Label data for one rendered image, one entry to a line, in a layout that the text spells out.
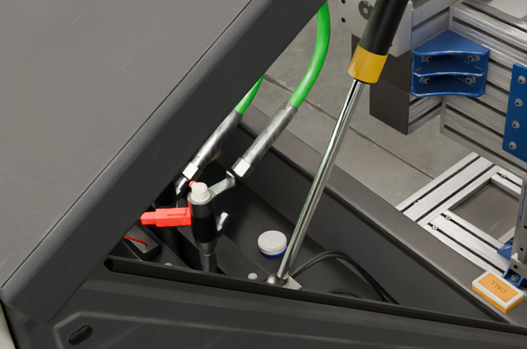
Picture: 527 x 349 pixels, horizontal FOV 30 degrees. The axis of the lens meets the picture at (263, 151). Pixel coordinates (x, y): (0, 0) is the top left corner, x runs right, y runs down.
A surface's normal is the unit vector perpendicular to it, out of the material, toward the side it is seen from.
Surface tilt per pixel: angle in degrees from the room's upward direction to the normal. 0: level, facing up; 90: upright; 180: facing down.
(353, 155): 0
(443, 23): 90
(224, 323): 90
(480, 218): 0
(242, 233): 0
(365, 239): 90
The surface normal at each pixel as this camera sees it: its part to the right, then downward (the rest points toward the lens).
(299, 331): 0.62, 0.47
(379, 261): -0.78, 0.43
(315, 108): -0.05, -0.77
